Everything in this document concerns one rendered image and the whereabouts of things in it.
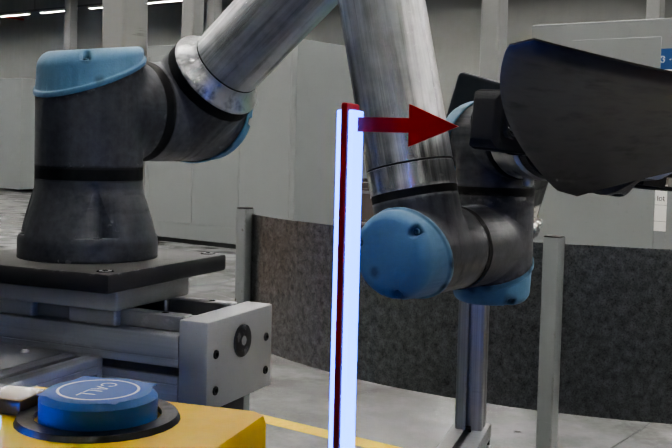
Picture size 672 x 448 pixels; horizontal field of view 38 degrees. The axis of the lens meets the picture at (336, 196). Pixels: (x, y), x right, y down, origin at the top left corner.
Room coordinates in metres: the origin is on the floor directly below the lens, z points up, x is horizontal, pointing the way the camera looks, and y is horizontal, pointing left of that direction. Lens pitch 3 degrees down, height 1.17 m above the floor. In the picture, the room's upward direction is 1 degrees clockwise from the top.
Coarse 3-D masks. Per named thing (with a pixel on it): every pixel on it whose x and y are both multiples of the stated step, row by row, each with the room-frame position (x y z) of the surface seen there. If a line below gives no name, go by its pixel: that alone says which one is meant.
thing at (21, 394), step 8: (0, 392) 0.34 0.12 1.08; (8, 392) 0.34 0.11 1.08; (16, 392) 0.34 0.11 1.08; (24, 392) 0.34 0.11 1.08; (32, 392) 0.34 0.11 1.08; (40, 392) 0.35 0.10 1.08; (0, 400) 0.34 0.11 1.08; (8, 400) 0.33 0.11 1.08; (16, 400) 0.33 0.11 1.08; (24, 400) 0.34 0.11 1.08; (32, 400) 0.34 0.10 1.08; (0, 408) 0.34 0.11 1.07; (8, 408) 0.33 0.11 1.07; (16, 408) 0.33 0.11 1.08; (24, 408) 0.34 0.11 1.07
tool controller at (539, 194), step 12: (456, 84) 1.13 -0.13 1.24; (468, 84) 1.12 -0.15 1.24; (480, 84) 1.12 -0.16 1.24; (492, 84) 1.11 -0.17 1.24; (456, 96) 1.13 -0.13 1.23; (468, 96) 1.12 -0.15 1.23; (540, 180) 1.19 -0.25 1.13; (540, 192) 1.27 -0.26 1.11; (540, 204) 1.32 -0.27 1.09; (540, 228) 1.19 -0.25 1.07
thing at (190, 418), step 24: (168, 408) 0.34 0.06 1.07; (192, 408) 0.35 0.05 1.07; (216, 408) 0.35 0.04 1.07; (0, 432) 0.32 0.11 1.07; (24, 432) 0.31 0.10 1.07; (48, 432) 0.31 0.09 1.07; (72, 432) 0.31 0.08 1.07; (96, 432) 0.31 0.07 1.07; (120, 432) 0.31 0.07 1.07; (144, 432) 0.32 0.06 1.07; (168, 432) 0.32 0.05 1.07; (192, 432) 0.32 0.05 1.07; (216, 432) 0.32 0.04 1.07; (240, 432) 0.33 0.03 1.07; (264, 432) 0.35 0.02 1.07
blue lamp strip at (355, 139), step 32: (352, 128) 0.56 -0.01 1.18; (352, 160) 0.56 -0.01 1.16; (352, 192) 0.56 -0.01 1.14; (352, 224) 0.56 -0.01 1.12; (352, 256) 0.56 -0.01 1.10; (352, 288) 0.56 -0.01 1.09; (352, 320) 0.57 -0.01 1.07; (352, 352) 0.57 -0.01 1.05; (352, 384) 0.57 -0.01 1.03; (352, 416) 0.57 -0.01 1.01
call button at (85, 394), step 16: (64, 384) 0.34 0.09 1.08; (80, 384) 0.34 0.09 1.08; (96, 384) 0.34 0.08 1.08; (112, 384) 0.34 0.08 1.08; (128, 384) 0.34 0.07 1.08; (144, 384) 0.34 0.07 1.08; (48, 400) 0.32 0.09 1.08; (64, 400) 0.32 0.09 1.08; (80, 400) 0.32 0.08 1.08; (96, 400) 0.32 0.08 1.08; (112, 400) 0.32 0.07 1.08; (128, 400) 0.32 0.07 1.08; (144, 400) 0.33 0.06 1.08; (48, 416) 0.32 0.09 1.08; (64, 416) 0.32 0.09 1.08; (80, 416) 0.31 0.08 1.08; (96, 416) 0.31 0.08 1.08; (112, 416) 0.32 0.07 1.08; (128, 416) 0.32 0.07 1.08; (144, 416) 0.32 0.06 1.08
